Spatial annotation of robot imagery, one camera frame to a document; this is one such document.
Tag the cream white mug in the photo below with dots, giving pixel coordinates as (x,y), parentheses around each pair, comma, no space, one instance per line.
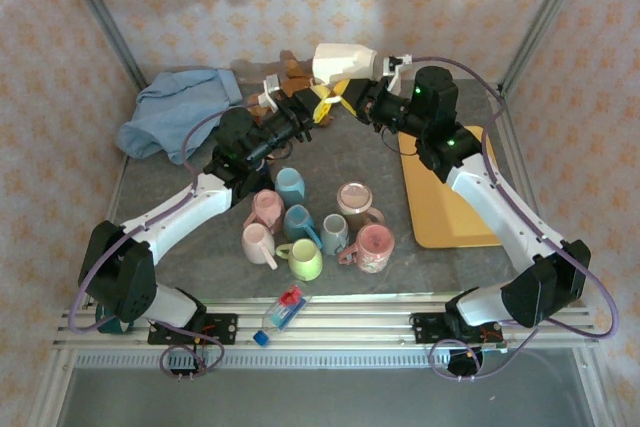
(340,59)

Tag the light blue mug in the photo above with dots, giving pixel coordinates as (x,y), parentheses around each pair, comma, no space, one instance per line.
(290,187)

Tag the rose pink mug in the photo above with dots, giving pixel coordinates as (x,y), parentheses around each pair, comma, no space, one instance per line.
(267,207)

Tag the taupe mug purple inside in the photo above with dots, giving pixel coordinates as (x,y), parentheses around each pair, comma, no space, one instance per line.
(355,202)

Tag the blue mug red flower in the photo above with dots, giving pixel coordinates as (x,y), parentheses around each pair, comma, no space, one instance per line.
(297,222)

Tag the pale pink mug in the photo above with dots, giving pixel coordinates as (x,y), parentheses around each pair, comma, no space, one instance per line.
(256,244)

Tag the yellow tray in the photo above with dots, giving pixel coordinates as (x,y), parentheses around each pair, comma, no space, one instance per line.
(445,217)

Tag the grey blue mug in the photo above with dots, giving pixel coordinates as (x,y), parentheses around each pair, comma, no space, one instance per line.
(334,234)

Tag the pink patterned mug red inside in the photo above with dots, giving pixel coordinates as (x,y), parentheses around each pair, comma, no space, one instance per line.
(374,248)

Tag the light green mug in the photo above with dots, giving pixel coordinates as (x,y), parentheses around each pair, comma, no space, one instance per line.
(306,259)

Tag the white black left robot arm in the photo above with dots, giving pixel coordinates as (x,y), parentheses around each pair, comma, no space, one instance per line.
(190,207)

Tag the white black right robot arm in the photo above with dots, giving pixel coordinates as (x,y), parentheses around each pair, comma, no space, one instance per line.
(500,217)

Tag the brown teddy bear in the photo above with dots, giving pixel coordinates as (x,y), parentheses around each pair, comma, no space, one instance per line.
(291,68)

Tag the light blue cloth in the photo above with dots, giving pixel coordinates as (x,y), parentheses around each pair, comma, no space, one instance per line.
(170,112)

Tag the clear plastic bottle blue cap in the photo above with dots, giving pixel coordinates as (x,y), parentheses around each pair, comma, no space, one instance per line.
(287,312)

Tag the small green circuit board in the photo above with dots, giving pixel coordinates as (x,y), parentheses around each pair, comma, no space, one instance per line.
(495,345)

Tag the aluminium frame post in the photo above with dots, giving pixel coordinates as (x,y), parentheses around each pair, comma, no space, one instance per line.
(100,12)
(545,12)

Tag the wide aluminium base rail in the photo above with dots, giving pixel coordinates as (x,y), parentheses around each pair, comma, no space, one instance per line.
(350,327)

